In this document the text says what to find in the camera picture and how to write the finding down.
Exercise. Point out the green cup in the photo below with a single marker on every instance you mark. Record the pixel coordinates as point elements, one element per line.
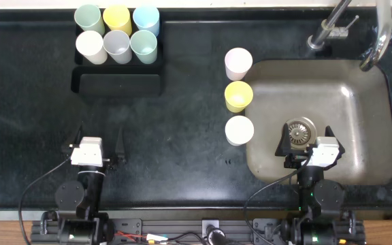
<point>87,17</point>
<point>143,44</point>

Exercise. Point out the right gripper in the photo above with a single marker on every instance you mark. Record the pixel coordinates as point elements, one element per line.
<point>294,160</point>

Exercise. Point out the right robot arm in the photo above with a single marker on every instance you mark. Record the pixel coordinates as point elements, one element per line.
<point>328,195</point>

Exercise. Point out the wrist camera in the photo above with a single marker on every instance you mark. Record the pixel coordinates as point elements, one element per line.
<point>325,151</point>
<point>87,151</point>

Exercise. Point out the pink cup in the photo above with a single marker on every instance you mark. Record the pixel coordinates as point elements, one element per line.
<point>238,61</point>

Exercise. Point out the steel sink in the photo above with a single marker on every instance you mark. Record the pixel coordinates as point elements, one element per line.
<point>352,102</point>

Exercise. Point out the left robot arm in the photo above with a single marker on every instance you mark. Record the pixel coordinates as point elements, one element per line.
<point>68,195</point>

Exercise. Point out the black tray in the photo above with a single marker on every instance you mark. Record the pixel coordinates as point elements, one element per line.
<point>121,85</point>

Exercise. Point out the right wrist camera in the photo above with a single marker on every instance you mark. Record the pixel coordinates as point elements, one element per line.
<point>325,151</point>

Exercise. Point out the steel tap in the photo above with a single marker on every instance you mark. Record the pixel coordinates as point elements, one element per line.
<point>318,37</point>

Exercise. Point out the mounting rail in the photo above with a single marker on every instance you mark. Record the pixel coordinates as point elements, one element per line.
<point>182,231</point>

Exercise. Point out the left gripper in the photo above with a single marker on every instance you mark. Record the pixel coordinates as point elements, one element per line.
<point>110,163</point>

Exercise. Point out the grey cup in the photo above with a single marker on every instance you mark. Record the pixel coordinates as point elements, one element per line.
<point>117,44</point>

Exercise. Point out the white cup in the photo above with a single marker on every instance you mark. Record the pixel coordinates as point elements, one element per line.
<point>90,45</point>
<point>239,130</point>

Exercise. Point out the yellow cup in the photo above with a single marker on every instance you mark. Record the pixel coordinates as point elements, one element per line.
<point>116,17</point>
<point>238,95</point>

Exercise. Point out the blue cup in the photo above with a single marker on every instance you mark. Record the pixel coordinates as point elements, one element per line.
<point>146,18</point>

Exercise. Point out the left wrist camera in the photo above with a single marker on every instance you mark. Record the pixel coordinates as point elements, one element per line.
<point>87,151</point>

